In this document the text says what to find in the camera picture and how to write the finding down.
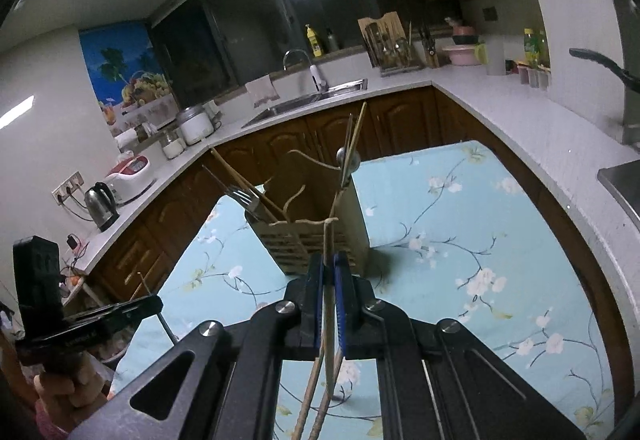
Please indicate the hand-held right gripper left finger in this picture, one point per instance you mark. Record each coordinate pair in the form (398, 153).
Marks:
(320, 300)

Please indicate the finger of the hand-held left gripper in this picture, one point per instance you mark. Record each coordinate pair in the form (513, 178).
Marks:
(115, 326)
(125, 309)

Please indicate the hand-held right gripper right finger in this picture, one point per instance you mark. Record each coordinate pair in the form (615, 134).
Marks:
(340, 300)

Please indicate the wooden utensil holder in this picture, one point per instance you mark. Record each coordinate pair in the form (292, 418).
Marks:
(310, 200)

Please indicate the metal spoon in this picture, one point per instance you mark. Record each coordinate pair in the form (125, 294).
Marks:
(347, 161)

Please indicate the person's left forearm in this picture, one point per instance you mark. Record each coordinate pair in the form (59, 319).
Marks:
(47, 425)

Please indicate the person's left hand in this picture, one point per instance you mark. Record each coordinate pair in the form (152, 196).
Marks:
(70, 385)

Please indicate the stainless steel kettle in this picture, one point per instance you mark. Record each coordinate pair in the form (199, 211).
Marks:
(100, 207)

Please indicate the red white rice cooker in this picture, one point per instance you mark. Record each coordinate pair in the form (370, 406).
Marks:
(130, 177)

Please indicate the floral light blue tablecloth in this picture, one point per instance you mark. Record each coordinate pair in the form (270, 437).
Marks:
(450, 200)

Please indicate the paper towel roll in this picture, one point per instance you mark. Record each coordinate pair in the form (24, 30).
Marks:
(126, 140)

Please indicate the glass jar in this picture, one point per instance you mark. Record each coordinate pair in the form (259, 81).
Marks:
(174, 149)

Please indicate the brown jar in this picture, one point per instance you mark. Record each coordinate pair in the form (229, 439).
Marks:
(141, 133)

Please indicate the brown wooden base cabinets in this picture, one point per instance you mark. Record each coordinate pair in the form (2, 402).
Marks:
(395, 120)

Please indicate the stainless steel sink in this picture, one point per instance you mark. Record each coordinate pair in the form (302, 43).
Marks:
(285, 108)

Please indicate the pale dish cloth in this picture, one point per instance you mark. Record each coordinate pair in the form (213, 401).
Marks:
(262, 90)

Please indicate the chrome faucet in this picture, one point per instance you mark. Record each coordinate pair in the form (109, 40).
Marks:
(316, 76)

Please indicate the yellow detergent bottle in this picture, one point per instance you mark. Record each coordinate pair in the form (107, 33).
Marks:
(315, 43)

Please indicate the grey bottle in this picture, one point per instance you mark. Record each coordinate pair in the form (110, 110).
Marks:
(332, 43)

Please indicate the wooden knife block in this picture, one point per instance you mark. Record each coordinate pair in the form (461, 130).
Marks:
(431, 55)

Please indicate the pink basin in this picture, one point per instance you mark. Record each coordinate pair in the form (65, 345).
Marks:
(460, 55)

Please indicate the white plastic container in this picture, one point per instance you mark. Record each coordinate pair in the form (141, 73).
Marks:
(495, 58)

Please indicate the stacked bowls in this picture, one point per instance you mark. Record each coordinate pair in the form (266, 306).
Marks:
(465, 36)

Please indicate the dark glass window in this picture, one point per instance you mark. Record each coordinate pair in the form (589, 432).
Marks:
(235, 20)

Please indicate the spice jar set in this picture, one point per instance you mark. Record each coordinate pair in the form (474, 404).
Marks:
(532, 78)

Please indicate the stainless steel stove top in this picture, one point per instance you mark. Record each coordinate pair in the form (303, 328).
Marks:
(622, 190)

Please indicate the yellow green bottle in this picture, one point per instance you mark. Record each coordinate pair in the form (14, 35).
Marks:
(532, 45)

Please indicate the wall power outlet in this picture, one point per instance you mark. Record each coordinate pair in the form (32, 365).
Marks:
(67, 185)

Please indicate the fruit beach wall poster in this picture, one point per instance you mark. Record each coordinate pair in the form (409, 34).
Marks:
(120, 60)

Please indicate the wall switch plate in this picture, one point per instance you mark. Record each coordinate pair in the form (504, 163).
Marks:
(489, 14)

